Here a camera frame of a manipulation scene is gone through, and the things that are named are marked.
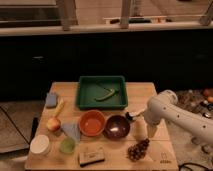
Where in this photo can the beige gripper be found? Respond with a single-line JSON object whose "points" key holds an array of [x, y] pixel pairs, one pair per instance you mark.
{"points": [[151, 130]]}

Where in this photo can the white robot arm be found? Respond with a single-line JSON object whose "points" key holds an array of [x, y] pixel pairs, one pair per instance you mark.
{"points": [[164, 106]]}

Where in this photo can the green plastic cup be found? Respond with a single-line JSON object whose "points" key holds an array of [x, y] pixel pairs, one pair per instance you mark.
{"points": [[67, 146]]}

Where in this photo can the brown pine cone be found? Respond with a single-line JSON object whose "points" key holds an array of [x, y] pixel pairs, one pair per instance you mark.
{"points": [[138, 151]]}

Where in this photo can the dark brown bowl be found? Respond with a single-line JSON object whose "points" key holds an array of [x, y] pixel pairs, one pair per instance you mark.
{"points": [[116, 127]]}

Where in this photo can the green pea pod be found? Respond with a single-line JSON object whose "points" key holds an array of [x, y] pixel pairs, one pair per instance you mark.
{"points": [[110, 94]]}

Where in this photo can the orange plastic bowl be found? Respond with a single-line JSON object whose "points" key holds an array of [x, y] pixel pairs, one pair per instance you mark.
{"points": [[92, 123]]}

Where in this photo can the green plastic tray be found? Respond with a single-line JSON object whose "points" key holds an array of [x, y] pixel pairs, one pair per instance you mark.
{"points": [[91, 87]]}

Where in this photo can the rectangular brown sponge block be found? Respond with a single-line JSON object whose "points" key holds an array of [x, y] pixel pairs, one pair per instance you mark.
{"points": [[91, 156]]}

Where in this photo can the light blue cloth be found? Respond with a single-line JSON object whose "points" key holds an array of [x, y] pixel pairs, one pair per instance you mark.
{"points": [[71, 130]]}

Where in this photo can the yellow red apple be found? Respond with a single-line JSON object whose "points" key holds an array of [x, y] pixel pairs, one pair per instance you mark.
{"points": [[53, 124]]}

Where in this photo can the blue sponge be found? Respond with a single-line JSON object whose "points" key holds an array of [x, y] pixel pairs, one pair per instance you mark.
{"points": [[51, 100]]}

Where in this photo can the white round lid container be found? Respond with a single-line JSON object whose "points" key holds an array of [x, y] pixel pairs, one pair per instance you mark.
{"points": [[40, 145]]}

